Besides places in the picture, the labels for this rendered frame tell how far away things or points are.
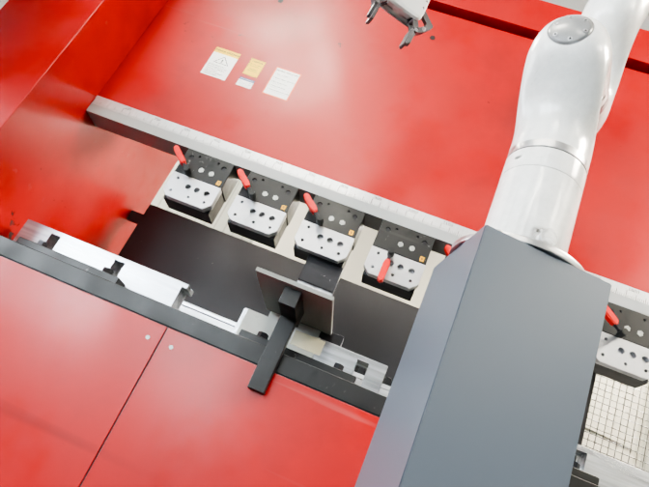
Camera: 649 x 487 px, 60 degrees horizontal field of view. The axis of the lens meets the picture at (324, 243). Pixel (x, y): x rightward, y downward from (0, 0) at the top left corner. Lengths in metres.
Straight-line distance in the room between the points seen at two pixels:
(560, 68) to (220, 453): 0.96
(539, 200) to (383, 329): 1.24
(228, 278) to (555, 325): 1.50
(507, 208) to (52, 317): 1.04
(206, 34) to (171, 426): 1.23
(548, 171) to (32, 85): 1.30
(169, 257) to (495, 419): 1.64
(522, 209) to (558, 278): 0.12
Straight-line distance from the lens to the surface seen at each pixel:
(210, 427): 1.28
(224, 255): 2.11
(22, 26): 1.85
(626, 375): 1.59
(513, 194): 0.85
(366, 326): 1.99
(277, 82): 1.81
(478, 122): 1.77
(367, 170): 1.62
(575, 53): 0.95
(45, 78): 1.72
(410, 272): 1.50
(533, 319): 0.73
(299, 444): 1.26
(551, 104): 0.94
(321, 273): 1.50
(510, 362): 0.70
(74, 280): 1.47
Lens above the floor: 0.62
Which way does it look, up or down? 23 degrees up
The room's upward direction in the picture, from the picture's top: 25 degrees clockwise
